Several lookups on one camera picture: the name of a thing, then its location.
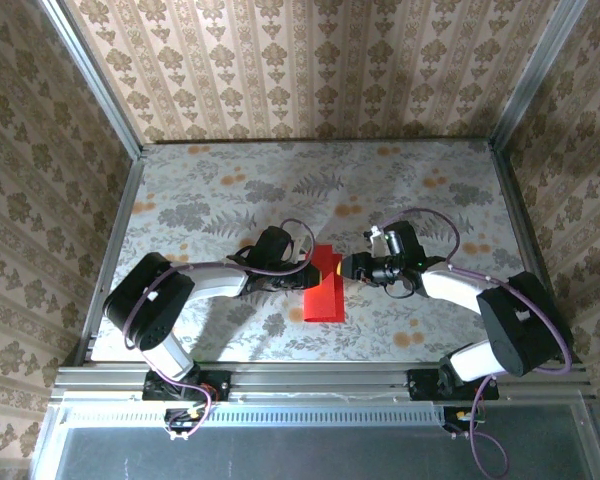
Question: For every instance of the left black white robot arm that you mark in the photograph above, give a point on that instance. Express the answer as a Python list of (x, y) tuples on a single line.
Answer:
[(155, 310)]

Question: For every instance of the grey metal sheet panel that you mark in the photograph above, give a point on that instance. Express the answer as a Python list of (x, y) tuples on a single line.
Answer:
[(305, 455)]

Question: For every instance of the floral table covering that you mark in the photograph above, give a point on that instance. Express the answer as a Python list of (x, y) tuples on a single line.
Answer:
[(280, 170)]

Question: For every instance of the black yellow power connector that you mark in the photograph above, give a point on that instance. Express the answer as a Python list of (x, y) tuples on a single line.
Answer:
[(452, 425), (180, 422)]

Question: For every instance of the aluminium mounting rail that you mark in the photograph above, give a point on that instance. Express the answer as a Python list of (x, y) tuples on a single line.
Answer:
[(320, 380)]

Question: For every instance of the aluminium table side rail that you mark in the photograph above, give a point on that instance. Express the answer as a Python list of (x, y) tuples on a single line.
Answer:
[(110, 250), (527, 240)]

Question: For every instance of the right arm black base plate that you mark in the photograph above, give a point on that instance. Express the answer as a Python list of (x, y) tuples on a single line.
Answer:
[(420, 387)]

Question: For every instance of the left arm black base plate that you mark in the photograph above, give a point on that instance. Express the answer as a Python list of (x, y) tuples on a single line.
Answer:
[(220, 387)]

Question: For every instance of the aluminium frame post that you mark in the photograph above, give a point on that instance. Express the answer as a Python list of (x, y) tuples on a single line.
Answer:
[(92, 75), (535, 75)]

